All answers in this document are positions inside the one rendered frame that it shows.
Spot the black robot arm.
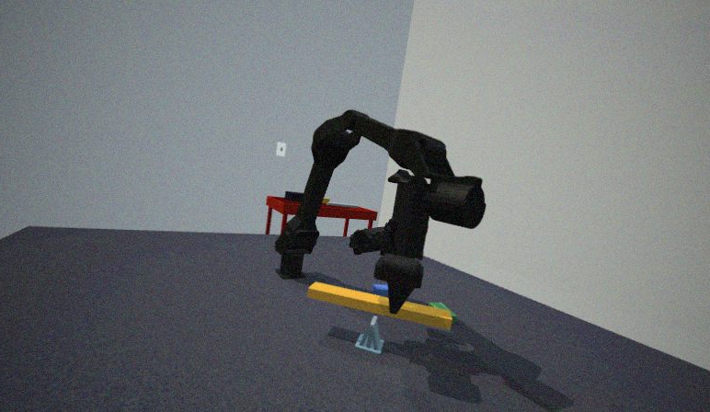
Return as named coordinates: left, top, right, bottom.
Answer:
left=275, top=109, right=486, bottom=279

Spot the yellow rectangular bar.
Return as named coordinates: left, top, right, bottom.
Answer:
left=307, top=282, right=452, bottom=330

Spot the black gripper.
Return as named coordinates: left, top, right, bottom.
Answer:
left=373, top=212, right=429, bottom=315

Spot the green rectangular block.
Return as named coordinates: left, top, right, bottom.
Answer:
left=429, top=303, right=457, bottom=324

